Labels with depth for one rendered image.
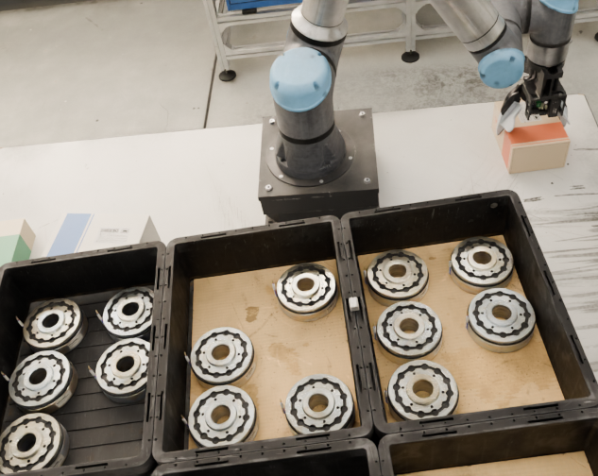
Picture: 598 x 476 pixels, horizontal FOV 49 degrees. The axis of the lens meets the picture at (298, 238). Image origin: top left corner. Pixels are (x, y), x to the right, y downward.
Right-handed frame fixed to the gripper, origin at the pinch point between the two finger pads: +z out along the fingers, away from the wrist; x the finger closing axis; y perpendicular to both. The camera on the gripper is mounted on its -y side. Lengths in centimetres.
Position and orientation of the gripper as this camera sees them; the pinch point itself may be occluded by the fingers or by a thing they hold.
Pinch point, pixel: (529, 128)
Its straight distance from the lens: 156.1
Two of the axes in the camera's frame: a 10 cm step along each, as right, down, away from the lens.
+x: 9.9, -1.2, -0.7
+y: 0.4, 7.5, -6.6
